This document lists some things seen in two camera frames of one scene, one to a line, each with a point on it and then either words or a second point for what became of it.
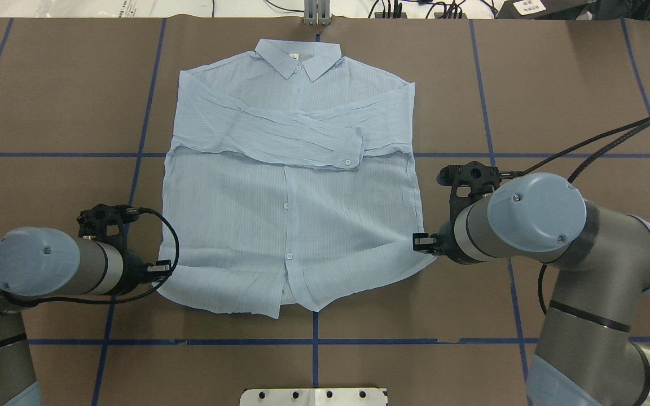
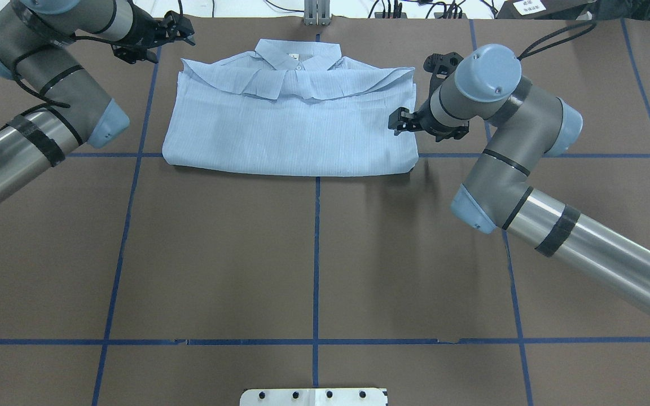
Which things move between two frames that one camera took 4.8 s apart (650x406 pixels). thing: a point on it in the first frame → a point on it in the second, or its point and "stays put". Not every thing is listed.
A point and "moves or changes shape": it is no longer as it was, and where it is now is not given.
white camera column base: (313, 397) stays put
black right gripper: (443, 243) → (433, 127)
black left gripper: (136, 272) → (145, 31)
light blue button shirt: (288, 185) moves or changes shape
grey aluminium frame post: (317, 12) stays put
